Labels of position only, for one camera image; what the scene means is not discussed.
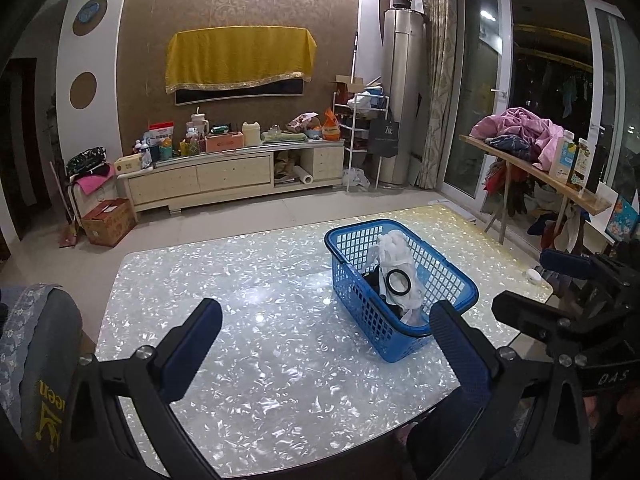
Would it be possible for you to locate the black hair tie ring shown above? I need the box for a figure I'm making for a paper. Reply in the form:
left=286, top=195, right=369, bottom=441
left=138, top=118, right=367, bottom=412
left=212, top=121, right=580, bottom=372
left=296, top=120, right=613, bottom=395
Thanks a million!
left=385, top=268, right=414, bottom=297

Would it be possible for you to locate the black plush toy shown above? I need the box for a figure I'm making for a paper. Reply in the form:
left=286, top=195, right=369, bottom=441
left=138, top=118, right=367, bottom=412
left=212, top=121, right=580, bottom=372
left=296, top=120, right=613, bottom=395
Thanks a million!
left=362, top=266, right=404, bottom=320

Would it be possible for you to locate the white cloth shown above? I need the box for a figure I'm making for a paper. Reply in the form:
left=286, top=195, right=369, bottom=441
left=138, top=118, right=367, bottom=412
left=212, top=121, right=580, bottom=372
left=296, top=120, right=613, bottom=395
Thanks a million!
left=367, top=230, right=426, bottom=327

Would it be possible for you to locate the blue plastic laundry basket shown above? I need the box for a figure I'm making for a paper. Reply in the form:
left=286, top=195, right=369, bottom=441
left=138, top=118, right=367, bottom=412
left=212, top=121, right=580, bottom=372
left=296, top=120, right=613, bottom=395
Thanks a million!
left=324, top=219, right=480, bottom=363

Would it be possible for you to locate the small white round lid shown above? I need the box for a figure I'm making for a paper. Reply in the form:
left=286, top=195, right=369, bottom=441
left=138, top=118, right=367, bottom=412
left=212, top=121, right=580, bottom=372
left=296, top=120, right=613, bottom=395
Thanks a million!
left=525, top=268, right=542, bottom=284

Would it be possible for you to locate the white detergent bottle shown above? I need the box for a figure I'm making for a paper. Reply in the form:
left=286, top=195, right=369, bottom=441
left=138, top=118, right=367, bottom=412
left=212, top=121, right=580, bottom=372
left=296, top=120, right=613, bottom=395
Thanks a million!
left=549, top=130, right=577, bottom=184

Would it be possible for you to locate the wooden side table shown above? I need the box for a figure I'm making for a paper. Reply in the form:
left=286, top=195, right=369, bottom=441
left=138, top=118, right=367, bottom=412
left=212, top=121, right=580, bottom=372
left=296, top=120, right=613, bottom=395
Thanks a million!
left=458, top=133, right=614, bottom=246

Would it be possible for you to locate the grey chair with yellow print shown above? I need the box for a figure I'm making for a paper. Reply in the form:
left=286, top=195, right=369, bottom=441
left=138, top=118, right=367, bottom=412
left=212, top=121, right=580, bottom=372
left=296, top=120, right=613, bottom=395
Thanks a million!
left=1, top=284, right=82, bottom=468

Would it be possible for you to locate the pink clothes pile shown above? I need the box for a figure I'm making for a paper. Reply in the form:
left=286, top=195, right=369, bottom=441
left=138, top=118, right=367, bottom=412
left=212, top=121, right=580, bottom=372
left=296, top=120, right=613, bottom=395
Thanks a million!
left=470, top=107, right=565, bottom=172

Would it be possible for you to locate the cardboard box on floor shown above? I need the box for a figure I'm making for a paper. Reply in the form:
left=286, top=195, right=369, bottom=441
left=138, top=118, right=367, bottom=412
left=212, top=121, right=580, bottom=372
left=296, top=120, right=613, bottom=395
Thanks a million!
left=81, top=198, right=137, bottom=247

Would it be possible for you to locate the cream TV cabinet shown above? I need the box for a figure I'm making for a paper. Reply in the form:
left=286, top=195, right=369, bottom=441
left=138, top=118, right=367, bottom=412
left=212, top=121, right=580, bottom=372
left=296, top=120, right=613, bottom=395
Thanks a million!
left=118, top=140, right=344, bottom=214

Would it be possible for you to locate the black floral bag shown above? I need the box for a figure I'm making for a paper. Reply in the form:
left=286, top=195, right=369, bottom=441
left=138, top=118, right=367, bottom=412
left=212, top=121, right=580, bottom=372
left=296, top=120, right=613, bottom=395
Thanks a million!
left=66, top=146, right=107, bottom=177

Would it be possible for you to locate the white paper roll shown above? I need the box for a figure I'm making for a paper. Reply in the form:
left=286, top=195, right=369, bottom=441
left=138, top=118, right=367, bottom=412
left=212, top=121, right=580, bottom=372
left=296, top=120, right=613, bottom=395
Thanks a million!
left=293, top=166, right=314, bottom=185

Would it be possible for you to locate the pink storage box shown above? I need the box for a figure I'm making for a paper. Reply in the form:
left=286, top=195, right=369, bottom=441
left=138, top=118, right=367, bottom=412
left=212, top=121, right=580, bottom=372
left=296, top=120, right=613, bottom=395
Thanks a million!
left=205, top=131, right=244, bottom=153

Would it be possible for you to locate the black shopping bag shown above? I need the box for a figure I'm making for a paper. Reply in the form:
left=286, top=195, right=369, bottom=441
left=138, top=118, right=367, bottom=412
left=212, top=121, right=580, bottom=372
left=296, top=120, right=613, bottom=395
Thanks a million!
left=368, top=118, right=399, bottom=158

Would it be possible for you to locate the cream plastic canister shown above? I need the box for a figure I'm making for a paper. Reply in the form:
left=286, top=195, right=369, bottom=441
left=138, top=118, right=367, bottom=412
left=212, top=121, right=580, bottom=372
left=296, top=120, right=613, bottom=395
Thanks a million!
left=242, top=122, right=262, bottom=146

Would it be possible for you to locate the white metal shelf rack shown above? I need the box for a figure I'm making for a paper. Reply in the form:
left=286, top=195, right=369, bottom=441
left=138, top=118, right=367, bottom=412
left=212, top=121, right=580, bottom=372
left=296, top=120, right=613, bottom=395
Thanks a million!
left=332, top=80, right=390, bottom=192

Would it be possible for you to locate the orange snack bag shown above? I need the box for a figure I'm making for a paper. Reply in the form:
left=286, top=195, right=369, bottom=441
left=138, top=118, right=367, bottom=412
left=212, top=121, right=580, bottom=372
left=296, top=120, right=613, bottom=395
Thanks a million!
left=321, top=108, right=341, bottom=142

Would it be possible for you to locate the standing air conditioner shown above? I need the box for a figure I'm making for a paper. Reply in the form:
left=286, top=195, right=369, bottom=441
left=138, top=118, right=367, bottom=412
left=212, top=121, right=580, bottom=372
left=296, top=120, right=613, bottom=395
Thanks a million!
left=381, top=8, right=425, bottom=185

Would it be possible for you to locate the yellow cloth over TV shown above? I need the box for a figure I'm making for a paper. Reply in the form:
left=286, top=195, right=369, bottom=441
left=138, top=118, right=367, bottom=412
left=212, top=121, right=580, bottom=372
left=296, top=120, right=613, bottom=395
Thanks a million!
left=165, top=25, right=317, bottom=94

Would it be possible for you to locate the beige patterned curtain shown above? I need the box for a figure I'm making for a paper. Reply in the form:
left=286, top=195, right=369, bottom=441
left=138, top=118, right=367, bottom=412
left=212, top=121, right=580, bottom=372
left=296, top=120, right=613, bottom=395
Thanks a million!
left=418, top=0, right=458, bottom=190

